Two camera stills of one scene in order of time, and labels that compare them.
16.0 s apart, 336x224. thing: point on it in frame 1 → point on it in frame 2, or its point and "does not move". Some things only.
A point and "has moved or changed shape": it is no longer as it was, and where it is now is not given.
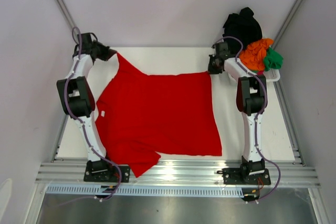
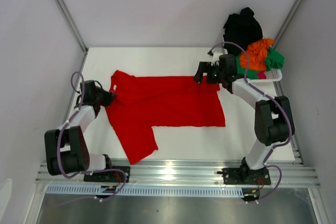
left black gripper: x=108 y=53 → x=109 y=96
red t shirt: x=139 y=117 has moved or changed shape
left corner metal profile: x=58 y=0 does not move
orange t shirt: x=253 y=55 does not move
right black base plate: x=236 y=176 does not move
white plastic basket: x=272 y=75 does not move
